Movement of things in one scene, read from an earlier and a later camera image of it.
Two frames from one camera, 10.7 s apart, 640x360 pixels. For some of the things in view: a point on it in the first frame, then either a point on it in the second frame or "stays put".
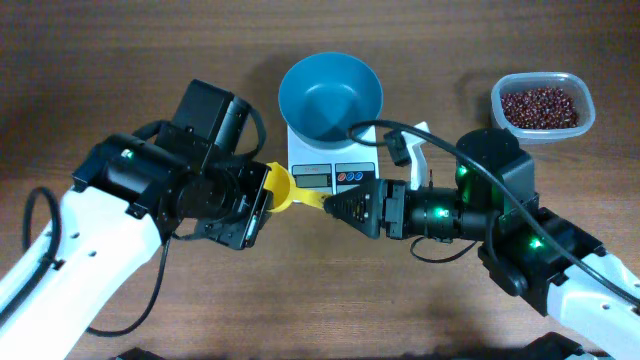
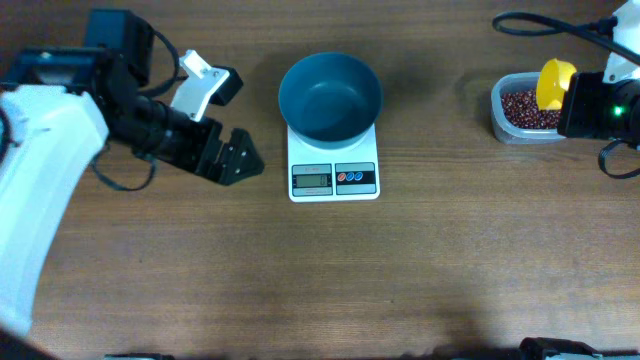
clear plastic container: x=542 y=107 stays put
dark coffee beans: x=546 y=108 stays put
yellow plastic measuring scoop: x=285 y=193 -> x=552 y=82
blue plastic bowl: x=322 y=95 stays put
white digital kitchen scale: x=330 y=170 stays put
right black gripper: x=392 y=217 -> x=570 y=105
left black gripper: x=256 y=201 -> x=211 y=151
